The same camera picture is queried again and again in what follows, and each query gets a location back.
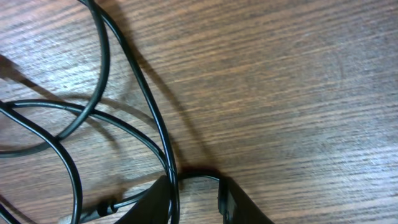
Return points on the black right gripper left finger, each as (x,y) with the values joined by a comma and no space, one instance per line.
(153,207)

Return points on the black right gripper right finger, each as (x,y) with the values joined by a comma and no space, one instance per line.
(236,206)

